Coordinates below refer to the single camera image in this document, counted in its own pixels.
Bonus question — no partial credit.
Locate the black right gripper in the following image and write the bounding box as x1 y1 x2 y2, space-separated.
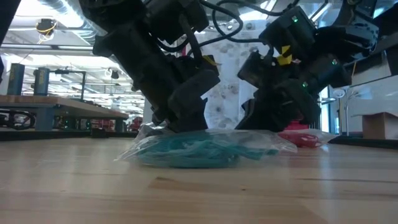
236 51 352 132

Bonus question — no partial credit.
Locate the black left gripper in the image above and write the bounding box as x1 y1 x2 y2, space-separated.
93 21 221 133

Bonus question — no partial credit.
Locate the green rubber bands heap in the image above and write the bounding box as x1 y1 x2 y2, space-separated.
136 131 279 169

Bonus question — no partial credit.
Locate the red plastic bin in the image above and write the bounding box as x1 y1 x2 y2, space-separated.
283 120 311 131

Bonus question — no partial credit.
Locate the white floral curtain cloth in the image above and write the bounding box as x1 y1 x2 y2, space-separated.
183 20 274 131

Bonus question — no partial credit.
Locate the white floor lamp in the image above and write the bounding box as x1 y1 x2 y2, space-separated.
332 85 373 137

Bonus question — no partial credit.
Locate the black round puck white label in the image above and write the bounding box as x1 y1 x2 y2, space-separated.
91 126 107 139

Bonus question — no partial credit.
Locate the brown cardboard carton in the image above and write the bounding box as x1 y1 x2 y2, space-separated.
361 111 398 140

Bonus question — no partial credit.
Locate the black metal stand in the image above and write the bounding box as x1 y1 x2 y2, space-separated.
53 68 88 102

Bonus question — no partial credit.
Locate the dark desk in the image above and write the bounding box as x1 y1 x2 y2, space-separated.
353 43 398 78

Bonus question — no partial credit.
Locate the grey metal workbench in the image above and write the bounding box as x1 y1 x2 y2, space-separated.
0 94 130 132

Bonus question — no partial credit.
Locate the blue cylinder can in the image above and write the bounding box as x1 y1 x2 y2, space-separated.
33 67 51 96
6 62 25 96

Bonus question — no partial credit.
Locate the long ceiling light strip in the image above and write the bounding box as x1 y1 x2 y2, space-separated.
0 43 97 52

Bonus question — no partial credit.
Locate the black electronics under bench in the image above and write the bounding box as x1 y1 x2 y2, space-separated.
0 108 37 131

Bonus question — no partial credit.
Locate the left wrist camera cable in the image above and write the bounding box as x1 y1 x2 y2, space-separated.
155 0 218 68

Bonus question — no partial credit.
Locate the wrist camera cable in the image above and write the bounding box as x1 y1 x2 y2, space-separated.
198 0 301 44
155 0 218 68

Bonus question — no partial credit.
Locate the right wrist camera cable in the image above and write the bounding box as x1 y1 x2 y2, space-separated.
198 0 301 44

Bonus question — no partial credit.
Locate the silver ventilation duct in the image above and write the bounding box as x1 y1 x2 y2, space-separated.
37 0 149 94

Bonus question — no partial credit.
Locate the yellow black cable coil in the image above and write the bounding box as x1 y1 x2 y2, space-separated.
34 17 58 43

